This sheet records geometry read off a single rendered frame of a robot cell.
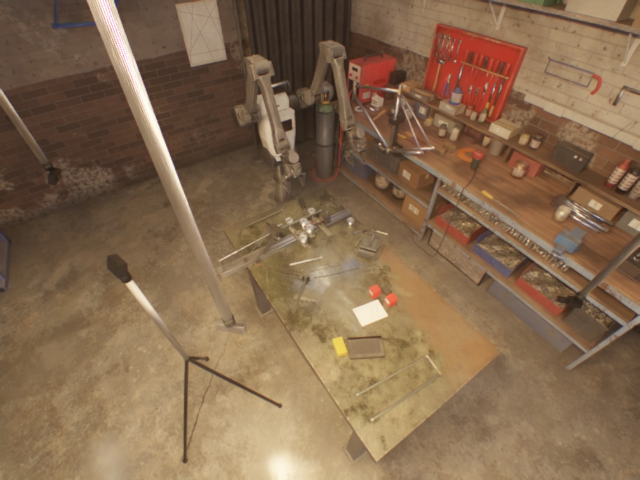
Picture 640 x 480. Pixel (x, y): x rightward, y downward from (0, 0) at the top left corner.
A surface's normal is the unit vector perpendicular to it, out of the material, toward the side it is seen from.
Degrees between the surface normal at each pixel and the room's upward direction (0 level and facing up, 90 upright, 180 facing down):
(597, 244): 0
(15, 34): 90
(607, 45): 90
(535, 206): 0
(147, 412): 0
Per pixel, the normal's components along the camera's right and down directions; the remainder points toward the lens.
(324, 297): 0.00, -0.69
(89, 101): 0.55, 0.61
